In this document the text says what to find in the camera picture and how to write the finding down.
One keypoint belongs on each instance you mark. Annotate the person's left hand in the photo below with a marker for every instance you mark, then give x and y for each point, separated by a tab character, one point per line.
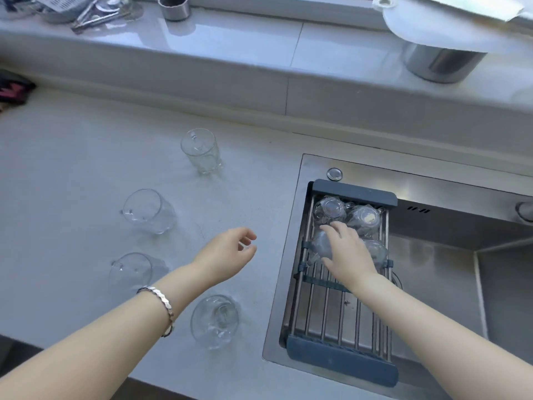
216	256

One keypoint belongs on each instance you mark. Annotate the person's right hand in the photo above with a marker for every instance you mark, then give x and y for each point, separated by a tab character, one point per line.
352	256

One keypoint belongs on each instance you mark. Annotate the person's right thumb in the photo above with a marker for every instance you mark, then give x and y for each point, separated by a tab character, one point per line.
331	263

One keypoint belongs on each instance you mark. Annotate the person's left thumb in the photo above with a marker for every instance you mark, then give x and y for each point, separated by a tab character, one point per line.
248	254

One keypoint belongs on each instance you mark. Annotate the clear glass mug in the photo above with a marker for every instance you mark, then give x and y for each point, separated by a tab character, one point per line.
331	208
200	152
365	217
377	250
319	247
215	322
133	270
148	211

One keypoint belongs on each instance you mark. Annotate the person's left forearm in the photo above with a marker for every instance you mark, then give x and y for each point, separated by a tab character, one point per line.
91	345

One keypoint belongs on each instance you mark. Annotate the person's right forearm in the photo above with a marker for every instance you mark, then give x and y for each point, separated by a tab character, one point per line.
441	341

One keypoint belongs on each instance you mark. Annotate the grey steel sink drying rack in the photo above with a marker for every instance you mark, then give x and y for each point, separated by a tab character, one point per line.
333	320

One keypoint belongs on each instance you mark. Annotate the round steel sink button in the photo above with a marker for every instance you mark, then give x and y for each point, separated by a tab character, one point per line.
334	174

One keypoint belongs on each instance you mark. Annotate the stainless steel sink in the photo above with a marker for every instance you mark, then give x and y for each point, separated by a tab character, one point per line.
437	254

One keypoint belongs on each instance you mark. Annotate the steel faucet base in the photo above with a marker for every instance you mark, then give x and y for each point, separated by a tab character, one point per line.
525	212

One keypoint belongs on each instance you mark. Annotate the small steel cup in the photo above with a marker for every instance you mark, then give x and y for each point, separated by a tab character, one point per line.
175	6

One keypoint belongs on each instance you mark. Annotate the white round lid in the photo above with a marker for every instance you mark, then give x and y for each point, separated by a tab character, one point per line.
437	24

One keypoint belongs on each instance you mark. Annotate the steel tongs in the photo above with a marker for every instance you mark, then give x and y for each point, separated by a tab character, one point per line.
89	18

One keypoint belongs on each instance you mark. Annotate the dark cloth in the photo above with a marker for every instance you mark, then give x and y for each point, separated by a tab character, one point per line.
12	89

